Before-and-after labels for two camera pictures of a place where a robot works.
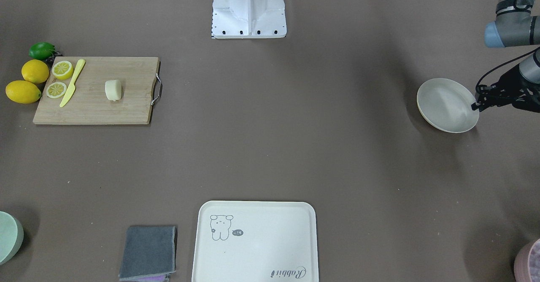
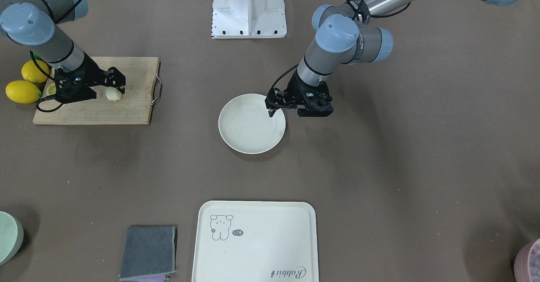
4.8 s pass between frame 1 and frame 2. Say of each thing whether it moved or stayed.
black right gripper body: moved
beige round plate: moved
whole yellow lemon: stayed
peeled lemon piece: stayed
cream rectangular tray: stayed
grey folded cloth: stayed
